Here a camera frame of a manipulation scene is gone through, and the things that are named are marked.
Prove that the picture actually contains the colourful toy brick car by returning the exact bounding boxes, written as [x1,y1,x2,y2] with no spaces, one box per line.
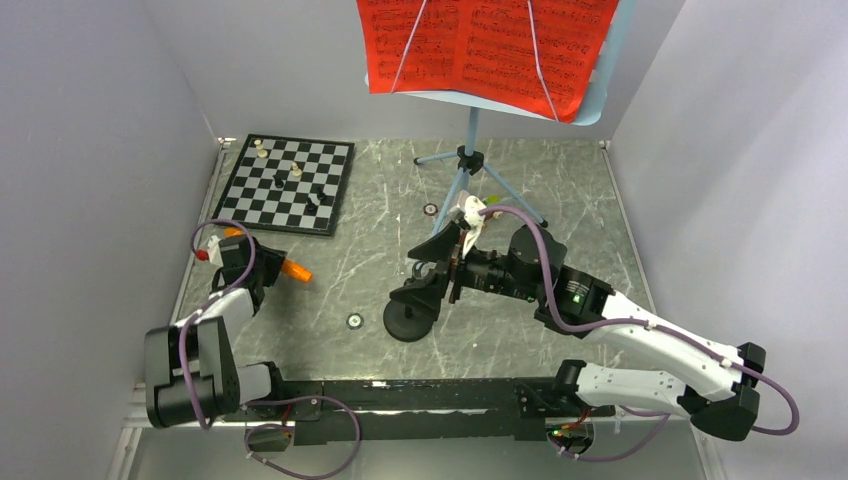
[483,195,503,229]

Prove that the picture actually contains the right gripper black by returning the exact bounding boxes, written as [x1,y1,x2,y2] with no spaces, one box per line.
[390,220,541,320]

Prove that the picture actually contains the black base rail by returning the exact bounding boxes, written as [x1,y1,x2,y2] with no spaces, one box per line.
[225,377,587,446]

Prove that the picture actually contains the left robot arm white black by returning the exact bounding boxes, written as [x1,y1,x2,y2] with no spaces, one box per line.
[144,235,288,429]

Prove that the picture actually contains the red sheet music paper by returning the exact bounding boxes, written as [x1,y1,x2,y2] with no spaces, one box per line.
[356,1,620,123]

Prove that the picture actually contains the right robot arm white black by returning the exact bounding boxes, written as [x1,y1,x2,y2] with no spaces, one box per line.
[383,223,766,441]

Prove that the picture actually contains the black microphone stand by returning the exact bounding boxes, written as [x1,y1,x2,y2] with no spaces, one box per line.
[383,261,440,343]

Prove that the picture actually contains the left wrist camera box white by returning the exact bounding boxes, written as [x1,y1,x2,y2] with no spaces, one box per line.
[196,235,225,267]

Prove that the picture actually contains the light blue music stand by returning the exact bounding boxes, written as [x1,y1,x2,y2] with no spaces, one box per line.
[364,0,639,236]

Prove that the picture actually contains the black white chessboard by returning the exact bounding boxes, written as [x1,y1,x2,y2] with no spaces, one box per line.
[213,134,355,237]

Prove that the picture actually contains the poker chip near front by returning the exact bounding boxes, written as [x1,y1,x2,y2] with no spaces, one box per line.
[346,313,364,330]

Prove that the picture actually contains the white chess pawn far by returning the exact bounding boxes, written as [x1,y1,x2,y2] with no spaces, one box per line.
[254,139,268,158]

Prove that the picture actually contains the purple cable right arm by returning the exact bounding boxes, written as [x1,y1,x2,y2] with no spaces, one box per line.
[482,203,802,464]

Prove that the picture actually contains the orange toy microphone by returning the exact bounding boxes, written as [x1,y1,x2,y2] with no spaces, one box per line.
[218,227,313,287]

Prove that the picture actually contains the black chess piece front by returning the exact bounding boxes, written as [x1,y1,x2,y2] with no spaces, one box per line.
[305,199,318,215]

